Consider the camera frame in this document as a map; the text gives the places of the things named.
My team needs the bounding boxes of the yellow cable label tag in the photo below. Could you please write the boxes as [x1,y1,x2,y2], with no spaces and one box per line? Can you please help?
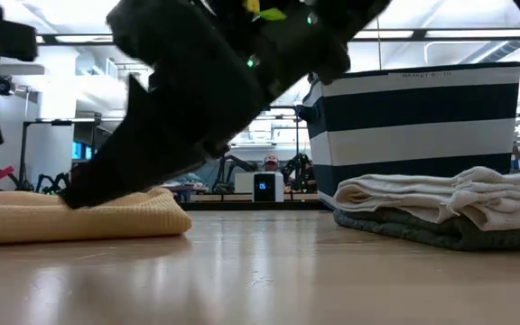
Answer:
[244,0,288,23]

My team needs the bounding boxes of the white cloth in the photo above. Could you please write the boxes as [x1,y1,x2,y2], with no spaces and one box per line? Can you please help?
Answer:
[331,165,520,232]

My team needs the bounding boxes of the person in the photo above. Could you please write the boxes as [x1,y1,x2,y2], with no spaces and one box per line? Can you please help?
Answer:
[262,153,281,173]

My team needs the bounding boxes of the yellow towel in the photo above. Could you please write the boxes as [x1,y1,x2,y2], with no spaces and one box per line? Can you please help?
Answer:
[0,186,193,246]

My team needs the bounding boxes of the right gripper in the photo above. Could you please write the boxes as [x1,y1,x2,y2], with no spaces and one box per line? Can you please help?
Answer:
[106,0,392,144]

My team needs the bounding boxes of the navy white striped fabric bin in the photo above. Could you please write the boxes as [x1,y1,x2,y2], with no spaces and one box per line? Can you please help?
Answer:
[296,61,520,211]

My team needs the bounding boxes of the white ceiling vent duct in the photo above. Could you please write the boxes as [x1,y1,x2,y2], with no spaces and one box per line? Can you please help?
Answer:
[74,52,153,119]

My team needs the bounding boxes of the grey kitchen towel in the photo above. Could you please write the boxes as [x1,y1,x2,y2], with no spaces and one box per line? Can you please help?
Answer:
[332,208,520,252]

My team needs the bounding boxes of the white device blue display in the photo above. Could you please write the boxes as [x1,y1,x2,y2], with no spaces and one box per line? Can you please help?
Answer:
[235,171,285,203]

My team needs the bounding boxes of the black background table frame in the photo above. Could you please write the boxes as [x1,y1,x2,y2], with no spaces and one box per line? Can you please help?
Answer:
[19,117,125,190]

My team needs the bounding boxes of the blue lit screen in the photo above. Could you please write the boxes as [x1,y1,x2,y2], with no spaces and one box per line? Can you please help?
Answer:
[72,141,97,161]

